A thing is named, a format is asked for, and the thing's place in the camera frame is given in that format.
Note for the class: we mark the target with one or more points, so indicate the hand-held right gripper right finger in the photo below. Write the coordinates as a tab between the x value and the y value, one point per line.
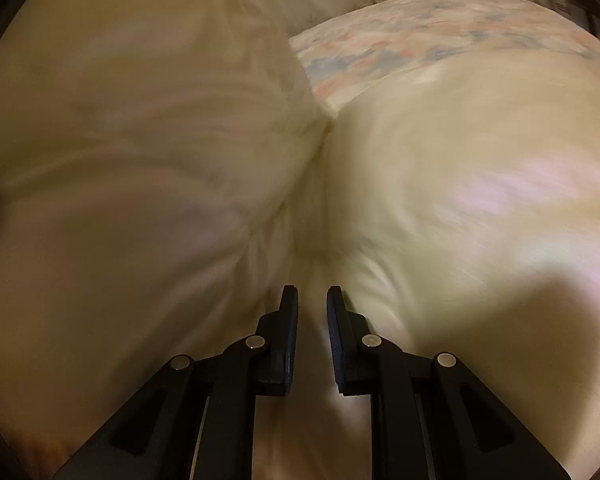
336	335

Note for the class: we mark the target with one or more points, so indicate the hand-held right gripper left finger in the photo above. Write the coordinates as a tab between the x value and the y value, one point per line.
289	335

